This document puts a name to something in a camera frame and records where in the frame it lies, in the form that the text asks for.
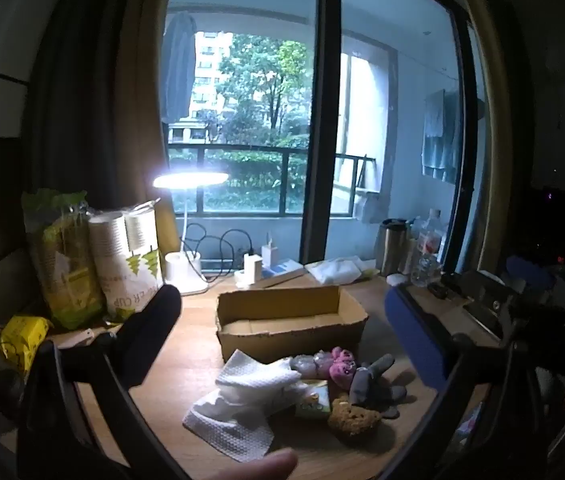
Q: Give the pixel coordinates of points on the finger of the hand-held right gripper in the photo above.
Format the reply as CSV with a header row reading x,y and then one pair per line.
x,y
532,272
472,287

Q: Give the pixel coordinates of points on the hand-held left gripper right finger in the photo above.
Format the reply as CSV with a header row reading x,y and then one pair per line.
x,y
412,332

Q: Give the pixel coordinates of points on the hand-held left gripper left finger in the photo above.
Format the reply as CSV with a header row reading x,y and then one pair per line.
x,y
152,332

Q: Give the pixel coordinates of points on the grey plush toy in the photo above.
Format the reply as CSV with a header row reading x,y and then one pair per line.
x,y
370,382

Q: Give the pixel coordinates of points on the pink plush toy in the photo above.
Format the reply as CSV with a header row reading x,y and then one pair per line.
x,y
342,367

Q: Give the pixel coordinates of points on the clear bubble wrap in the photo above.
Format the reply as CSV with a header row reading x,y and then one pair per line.
x,y
310,365

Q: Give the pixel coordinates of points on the white paper towel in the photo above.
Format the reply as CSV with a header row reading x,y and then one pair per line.
x,y
247,395

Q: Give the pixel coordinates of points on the small yellow-green carton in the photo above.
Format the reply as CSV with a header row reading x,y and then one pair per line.
x,y
312,400

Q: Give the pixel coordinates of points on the cardboard box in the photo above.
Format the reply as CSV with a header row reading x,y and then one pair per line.
x,y
287,330

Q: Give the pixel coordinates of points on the person's left hand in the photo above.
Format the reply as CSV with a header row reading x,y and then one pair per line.
x,y
257,466

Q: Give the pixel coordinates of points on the small black object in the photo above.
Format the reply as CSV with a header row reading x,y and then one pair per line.
x,y
436,291

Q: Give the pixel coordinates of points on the small white lid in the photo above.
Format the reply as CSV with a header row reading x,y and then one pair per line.
x,y
396,280

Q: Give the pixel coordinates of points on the clear water bottle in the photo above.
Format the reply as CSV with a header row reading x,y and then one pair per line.
x,y
427,255

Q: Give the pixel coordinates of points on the white desk lamp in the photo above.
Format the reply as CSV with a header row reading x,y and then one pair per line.
x,y
187,270

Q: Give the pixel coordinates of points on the white paper cup pack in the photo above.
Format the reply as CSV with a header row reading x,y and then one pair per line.
x,y
127,260

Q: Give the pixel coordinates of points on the white plastic knife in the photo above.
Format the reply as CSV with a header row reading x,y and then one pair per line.
x,y
72,337

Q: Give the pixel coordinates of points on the steel thermos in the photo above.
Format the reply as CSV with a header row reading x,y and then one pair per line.
x,y
391,247

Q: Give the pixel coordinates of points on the white tissue pack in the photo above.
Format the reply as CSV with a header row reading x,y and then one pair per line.
x,y
337,269

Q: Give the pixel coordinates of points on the green paper cup pack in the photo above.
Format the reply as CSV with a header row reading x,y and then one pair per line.
x,y
62,265

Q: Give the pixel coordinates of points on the white charger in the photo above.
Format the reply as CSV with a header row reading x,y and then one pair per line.
x,y
269,252
252,270

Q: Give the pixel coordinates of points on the yellow packet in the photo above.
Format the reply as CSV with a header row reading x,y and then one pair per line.
x,y
22,342

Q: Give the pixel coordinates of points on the hanging blue towel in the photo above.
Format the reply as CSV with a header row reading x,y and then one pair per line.
x,y
440,135

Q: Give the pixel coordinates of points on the black balcony railing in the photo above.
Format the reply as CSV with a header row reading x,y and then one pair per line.
x,y
285,180

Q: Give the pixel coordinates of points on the dark curtain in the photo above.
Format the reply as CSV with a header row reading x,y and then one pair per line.
x,y
97,100

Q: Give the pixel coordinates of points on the hanging grey garment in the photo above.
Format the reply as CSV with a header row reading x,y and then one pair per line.
x,y
178,70

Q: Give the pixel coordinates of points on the black door frame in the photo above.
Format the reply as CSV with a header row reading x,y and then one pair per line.
x,y
322,110

